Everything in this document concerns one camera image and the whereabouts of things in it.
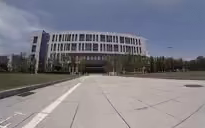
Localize white multi-storey building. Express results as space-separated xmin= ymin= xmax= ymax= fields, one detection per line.
xmin=29 ymin=30 xmax=148 ymax=74

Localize row of trees by building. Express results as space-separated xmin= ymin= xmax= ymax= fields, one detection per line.
xmin=46 ymin=54 xmax=148 ymax=75

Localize pale concrete slab pavement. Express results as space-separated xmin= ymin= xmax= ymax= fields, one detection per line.
xmin=0 ymin=73 xmax=205 ymax=128

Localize white painted line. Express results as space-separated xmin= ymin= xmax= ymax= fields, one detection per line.
xmin=21 ymin=81 xmax=83 ymax=128

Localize grass field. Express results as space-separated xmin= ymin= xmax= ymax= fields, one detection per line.
xmin=121 ymin=70 xmax=205 ymax=81
xmin=0 ymin=72 xmax=80 ymax=94

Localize dark drain grate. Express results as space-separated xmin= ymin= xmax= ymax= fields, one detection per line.
xmin=16 ymin=90 xmax=36 ymax=98

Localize dark kerb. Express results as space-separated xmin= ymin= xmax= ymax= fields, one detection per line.
xmin=0 ymin=76 xmax=80 ymax=102

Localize distant buildings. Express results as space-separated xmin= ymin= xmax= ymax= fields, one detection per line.
xmin=0 ymin=46 xmax=33 ymax=73

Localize dark manhole cover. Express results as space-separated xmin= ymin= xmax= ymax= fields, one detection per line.
xmin=183 ymin=83 xmax=205 ymax=89

